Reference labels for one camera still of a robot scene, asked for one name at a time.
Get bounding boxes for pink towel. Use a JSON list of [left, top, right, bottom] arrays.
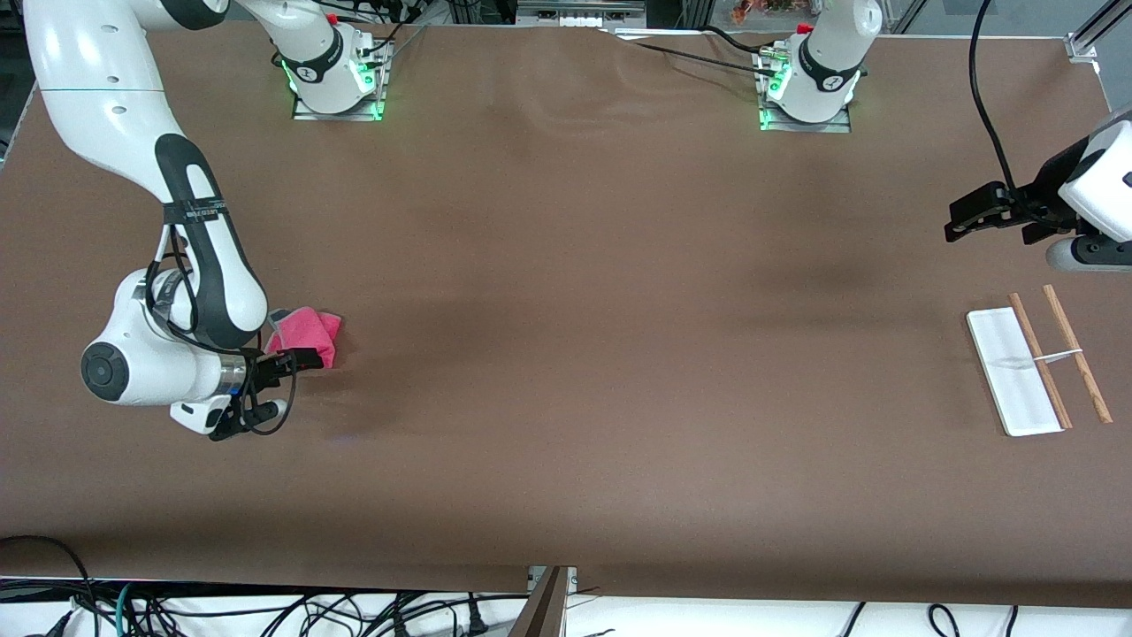
[[265, 306, 343, 370]]

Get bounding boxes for white rectangular tray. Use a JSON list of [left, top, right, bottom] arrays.
[[966, 284, 1114, 438]]

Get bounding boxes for brown table cover sheet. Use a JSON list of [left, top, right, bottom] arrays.
[[0, 18, 1132, 610]]

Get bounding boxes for brown wooden beam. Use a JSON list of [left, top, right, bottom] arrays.
[[509, 566, 571, 637]]

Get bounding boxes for grey device white connectors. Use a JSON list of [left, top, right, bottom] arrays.
[[516, 0, 648, 29]]

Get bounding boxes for aluminium frame profile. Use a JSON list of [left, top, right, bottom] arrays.
[[1066, 0, 1132, 63]]

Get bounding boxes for thick black cable loop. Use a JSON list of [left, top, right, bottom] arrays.
[[0, 535, 98, 637]]

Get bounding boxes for black power plug cable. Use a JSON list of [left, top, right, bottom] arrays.
[[389, 591, 493, 636]]

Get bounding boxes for black arm base cable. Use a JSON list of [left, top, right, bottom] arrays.
[[601, 25, 779, 79]]

